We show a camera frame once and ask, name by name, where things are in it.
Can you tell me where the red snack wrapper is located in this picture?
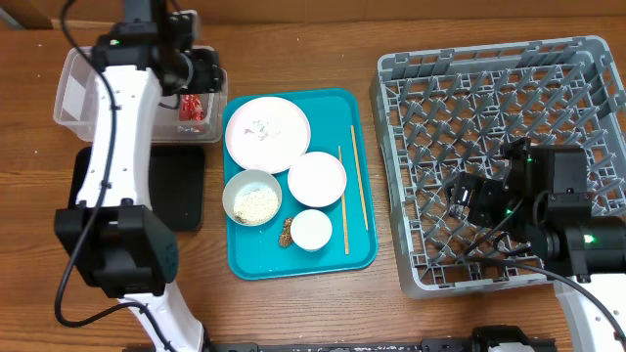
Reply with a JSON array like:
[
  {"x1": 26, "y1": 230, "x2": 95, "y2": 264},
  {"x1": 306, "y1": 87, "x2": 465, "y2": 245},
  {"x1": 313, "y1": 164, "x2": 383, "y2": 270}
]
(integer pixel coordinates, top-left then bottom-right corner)
[{"x1": 179, "y1": 94, "x2": 204, "y2": 121}]

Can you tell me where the grey-green bowl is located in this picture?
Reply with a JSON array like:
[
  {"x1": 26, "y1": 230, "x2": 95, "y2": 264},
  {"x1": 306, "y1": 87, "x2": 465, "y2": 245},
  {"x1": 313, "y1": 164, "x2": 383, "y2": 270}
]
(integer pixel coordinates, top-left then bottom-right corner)
[{"x1": 222, "y1": 170, "x2": 282, "y2": 227}]

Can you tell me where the pink shallow bowl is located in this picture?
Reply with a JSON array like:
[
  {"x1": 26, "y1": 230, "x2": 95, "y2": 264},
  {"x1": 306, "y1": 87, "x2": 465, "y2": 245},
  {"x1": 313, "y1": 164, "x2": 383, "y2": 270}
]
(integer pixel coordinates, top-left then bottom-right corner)
[{"x1": 288, "y1": 152, "x2": 347, "y2": 208}]

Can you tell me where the white cup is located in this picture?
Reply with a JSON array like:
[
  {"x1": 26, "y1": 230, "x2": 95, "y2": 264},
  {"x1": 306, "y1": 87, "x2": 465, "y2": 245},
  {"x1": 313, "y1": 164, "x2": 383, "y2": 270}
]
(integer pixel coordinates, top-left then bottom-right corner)
[{"x1": 290, "y1": 209, "x2": 333, "y2": 251}]

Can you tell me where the white tissue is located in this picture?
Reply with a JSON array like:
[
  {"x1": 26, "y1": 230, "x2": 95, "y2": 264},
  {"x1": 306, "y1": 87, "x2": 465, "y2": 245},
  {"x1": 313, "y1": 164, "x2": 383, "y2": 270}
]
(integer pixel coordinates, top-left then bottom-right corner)
[{"x1": 244, "y1": 118, "x2": 283, "y2": 142}]

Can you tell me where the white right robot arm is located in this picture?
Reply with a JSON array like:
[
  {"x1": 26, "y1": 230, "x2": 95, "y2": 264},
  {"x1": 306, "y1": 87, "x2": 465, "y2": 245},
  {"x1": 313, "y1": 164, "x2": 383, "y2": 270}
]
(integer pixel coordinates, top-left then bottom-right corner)
[{"x1": 444, "y1": 138, "x2": 625, "y2": 351}]

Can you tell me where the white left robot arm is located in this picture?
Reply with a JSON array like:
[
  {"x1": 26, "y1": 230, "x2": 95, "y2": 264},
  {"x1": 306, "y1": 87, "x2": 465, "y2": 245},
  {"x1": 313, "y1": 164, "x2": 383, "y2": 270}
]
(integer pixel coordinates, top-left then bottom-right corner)
[{"x1": 54, "y1": 0, "x2": 224, "y2": 351}]

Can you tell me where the grey dishwasher rack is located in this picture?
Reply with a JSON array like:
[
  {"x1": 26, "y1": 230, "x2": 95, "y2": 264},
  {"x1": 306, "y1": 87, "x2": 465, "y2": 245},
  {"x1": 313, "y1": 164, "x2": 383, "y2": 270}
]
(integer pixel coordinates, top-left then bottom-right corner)
[{"x1": 371, "y1": 36, "x2": 625, "y2": 299}]

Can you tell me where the clear plastic bin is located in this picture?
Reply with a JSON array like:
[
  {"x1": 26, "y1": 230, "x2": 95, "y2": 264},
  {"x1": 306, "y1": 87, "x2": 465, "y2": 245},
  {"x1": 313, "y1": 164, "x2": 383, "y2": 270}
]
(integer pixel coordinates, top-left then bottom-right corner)
[{"x1": 53, "y1": 49, "x2": 228, "y2": 144}]

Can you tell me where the large pink plate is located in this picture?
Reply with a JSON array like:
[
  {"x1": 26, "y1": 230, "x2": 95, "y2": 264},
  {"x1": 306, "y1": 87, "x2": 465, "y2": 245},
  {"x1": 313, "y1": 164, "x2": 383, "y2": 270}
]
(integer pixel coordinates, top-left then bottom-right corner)
[{"x1": 225, "y1": 96, "x2": 311, "y2": 174}]

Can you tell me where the black tray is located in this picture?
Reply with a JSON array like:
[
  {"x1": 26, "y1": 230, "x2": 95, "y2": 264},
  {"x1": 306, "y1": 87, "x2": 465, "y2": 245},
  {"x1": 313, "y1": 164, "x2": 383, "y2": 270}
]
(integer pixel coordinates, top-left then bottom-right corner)
[{"x1": 54, "y1": 145, "x2": 205, "y2": 240}]

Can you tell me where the pile of rice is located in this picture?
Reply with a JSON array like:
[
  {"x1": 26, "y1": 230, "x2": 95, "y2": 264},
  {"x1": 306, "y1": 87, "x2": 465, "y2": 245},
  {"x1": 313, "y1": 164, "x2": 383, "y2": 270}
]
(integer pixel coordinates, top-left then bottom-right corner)
[{"x1": 233, "y1": 187, "x2": 280, "y2": 226}]

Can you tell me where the left wooden chopstick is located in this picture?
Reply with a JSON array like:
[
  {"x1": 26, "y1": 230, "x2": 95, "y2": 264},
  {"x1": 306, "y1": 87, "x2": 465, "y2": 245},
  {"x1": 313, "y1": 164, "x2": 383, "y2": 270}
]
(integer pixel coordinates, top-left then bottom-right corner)
[{"x1": 337, "y1": 146, "x2": 350, "y2": 256}]

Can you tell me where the wooden chopstick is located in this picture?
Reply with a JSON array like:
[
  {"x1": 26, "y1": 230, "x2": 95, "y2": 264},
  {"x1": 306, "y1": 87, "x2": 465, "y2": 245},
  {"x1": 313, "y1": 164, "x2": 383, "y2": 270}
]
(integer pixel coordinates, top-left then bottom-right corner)
[
  {"x1": 350, "y1": 125, "x2": 369, "y2": 231},
  {"x1": 337, "y1": 146, "x2": 350, "y2": 256}
]

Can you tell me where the right wooden chopstick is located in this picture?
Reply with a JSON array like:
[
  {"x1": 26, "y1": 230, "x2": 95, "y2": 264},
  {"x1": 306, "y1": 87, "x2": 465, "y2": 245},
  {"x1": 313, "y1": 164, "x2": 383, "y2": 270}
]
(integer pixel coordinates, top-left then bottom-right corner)
[{"x1": 350, "y1": 125, "x2": 369, "y2": 231}]

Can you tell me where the brown food scrap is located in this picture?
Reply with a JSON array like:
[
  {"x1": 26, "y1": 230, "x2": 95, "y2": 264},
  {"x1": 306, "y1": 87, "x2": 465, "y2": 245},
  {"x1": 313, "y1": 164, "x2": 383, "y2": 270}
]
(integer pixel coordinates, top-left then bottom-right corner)
[{"x1": 279, "y1": 217, "x2": 293, "y2": 248}]

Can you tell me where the teal plastic tray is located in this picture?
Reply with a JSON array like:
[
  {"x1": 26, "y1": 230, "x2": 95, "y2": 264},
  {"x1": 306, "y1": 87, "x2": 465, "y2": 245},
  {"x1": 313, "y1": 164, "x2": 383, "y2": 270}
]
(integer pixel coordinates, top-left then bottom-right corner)
[{"x1": 223, "y1": 88, "x2": 378, "y2": 280}]

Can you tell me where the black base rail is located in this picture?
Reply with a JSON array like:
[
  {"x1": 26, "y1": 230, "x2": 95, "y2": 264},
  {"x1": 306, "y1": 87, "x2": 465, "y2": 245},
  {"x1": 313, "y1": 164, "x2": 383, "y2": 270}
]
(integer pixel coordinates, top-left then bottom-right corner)
[{"x1": 213, "y1": 325, "x2": 558, "y2": 352}]

